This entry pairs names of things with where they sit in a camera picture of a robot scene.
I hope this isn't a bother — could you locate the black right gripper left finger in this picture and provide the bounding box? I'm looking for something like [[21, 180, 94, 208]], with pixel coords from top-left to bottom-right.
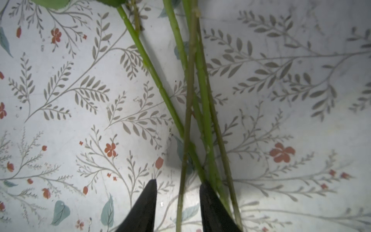
[[116, 179, 157, 232]]

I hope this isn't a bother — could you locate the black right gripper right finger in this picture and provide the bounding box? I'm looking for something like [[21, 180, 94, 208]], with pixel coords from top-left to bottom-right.
[[200, 181, 242, 232]]

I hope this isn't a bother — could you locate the pink rose flower bunch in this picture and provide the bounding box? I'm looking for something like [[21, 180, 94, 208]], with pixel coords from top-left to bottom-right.
[[28, 0, 244, 232]]

